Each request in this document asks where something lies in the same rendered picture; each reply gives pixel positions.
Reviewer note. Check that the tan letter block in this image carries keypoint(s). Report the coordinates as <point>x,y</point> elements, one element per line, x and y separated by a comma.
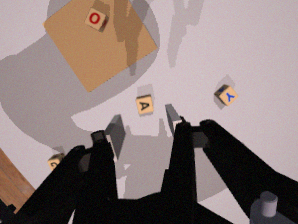
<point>144,104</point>
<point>96,19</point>
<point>226,94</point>
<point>55,160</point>

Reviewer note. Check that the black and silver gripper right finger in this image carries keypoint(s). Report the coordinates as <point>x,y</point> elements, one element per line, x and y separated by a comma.
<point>264,195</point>

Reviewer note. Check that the tan flat mat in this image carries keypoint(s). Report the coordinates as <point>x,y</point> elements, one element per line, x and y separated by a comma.
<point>96,57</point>

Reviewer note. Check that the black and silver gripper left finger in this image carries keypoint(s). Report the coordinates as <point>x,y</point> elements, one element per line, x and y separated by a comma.
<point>55,200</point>

